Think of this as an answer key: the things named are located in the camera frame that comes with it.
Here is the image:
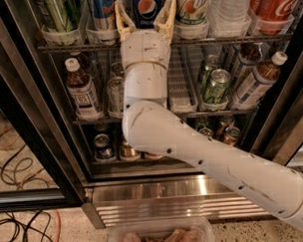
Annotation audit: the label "wire top shelf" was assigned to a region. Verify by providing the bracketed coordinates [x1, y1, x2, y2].
[36, 33, 293, 55]

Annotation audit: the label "green can bottom shelf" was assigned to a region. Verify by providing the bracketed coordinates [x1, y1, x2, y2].
[198, 127, 214, 137]

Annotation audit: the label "white 7up zero can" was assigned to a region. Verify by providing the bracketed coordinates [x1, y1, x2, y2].
[175, 0, 208, 25]

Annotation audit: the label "black cables on floor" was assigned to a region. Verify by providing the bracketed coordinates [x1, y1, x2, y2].
[0, 120, 57, 242]

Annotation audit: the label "white diet can back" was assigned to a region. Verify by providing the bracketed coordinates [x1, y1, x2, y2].
[110, 61, 124, 78]

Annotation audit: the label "blue red bull can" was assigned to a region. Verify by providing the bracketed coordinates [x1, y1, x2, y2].
[88, 0, 116, 31]

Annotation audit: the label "white diet can front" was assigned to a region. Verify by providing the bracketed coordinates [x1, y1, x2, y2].
[107, 77, 125, 117]

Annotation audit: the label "iced tea bottle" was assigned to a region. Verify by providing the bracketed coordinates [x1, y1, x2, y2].
[230, 51, 288, 111]
[65, 58, 103, 121]
[230, 43, 263, 90]

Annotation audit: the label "green can back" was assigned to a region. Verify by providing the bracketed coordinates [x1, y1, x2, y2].
[197, 54, 221, 88]

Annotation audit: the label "bronze can bottom right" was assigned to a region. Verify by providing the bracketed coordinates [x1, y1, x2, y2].
[222, 126, 242, 146]

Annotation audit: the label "green can top shelf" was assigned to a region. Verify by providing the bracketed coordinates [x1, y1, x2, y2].
[34, 0, 82, 33]

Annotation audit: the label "iced tea bottle right front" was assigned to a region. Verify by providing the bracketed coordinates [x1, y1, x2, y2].
[230, 51, 288, 111]

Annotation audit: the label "glass fridge door left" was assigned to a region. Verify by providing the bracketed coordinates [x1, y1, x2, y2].
[0, 0, 86, 212]

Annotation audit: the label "steel fridge base grille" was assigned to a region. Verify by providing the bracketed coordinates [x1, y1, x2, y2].
[83, 175, 268, 228]

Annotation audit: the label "clear water bottle top shelf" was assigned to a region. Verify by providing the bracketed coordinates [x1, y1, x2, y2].
[209, 0, 251, 26]

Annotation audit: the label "white diet can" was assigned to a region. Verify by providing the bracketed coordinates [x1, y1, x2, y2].
[107, 77, 125, 117]
[110, 61, 124, 78]

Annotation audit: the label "empty white shelf tray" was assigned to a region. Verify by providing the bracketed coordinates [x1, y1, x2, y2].
[167, 48, 197, 114]

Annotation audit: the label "blue pepsi can bottom shelf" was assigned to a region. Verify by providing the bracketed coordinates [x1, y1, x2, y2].
[94, 133, 115, 161]

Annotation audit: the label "orange cable on floor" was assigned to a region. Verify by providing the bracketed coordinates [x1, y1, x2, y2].
[0, 124, 62, 242]

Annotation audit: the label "clear plastic food container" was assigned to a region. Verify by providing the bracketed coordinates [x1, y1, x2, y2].
[108, 217, 215, 242]

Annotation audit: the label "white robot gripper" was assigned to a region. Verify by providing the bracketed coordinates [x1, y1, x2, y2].
[115, 0, 176, 71]

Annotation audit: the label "iced tea bottle left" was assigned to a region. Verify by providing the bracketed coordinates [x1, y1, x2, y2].
[65, 58, 103, 121]

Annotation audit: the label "green can shelf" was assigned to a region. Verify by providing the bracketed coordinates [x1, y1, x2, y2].
[198, 127, 214, 137]
[34, 0, 82, 33]

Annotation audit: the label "green can front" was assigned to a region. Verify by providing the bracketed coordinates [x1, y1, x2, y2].
[202, 69, 231, 105]

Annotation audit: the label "iced tea bottle right back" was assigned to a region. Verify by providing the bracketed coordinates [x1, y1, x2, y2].
[230, 43, 263, 90]

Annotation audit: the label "red coca-cola can top shelf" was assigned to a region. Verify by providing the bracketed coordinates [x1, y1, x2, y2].
[250, 0, 297, 35]

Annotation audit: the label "brown can bottom left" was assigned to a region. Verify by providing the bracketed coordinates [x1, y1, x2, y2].
[120, 137, 140, 160]

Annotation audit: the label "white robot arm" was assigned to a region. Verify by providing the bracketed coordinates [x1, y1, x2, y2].
[115, 0, 303, 231]

